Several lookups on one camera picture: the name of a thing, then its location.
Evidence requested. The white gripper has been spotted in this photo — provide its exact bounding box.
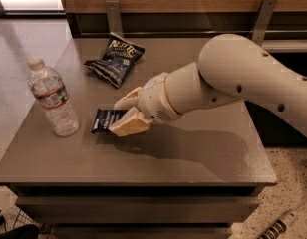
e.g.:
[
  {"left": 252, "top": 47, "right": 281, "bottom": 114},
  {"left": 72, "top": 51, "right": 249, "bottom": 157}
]
[{"left": 109, "top": 73, "right": 181, "bottom": 137}]

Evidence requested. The left metal bracket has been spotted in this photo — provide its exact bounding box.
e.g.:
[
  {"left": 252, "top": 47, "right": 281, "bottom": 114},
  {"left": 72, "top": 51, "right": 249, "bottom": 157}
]
[{"left": 105, "top": 0, "right": 123, "bottom": 35}]

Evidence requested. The white power strip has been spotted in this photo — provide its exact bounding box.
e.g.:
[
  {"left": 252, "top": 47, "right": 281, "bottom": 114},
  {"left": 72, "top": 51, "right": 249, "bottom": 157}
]
[{"left": 257, "top": 201, "right": 307, "bottom": 239}]

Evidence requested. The blue kettle chips bag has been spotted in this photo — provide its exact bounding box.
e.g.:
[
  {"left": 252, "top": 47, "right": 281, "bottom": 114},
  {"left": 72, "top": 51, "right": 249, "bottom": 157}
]
[{"left": 84, "top": 32, "right": 145, "bottom": 88}]

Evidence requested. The right metal bracket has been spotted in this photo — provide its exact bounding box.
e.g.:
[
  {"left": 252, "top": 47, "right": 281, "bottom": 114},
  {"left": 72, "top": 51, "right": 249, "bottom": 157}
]
[{"left": 251, "top": 0, "right": 278, "bottom": 46}]

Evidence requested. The dark blue rxbar wrapper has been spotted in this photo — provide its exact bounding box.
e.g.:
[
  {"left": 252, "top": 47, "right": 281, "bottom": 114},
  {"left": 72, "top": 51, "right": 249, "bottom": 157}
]
[{"left": 91, "top": 109, "right": 127, "bottom": 133}]

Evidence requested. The clear plastic water bottle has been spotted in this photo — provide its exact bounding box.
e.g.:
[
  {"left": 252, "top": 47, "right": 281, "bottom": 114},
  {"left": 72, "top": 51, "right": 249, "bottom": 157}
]
[{"left": 27, "top": 57, "right": 80, "bottom": 137}]

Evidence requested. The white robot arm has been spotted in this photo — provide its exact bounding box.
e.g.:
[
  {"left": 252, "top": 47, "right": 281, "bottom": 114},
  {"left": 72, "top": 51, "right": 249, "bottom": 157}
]
[{"left": 109, "top": 34, "right": 307, "bottom": 137}]

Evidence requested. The grey drawer cabinet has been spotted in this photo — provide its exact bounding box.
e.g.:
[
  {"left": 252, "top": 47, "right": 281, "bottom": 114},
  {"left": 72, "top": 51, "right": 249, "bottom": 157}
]
[{"left": 0, "top": 39, "right": 277, "bottom": 239}]

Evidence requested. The black wire basket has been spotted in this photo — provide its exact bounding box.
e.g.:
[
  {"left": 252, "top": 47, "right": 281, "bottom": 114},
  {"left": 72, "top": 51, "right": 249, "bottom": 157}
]
[{"left": 0, "top": 210, "right": 40, "bottom": 239}]

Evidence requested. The metal bracket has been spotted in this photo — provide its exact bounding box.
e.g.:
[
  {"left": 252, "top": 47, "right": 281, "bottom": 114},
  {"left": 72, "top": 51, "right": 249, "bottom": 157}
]
[
  {"left": 105, "top": 0, "right": 123, "bottom": 35},
  {"left": 251, "top": 0, "right": 278, "bottom": 46}
]

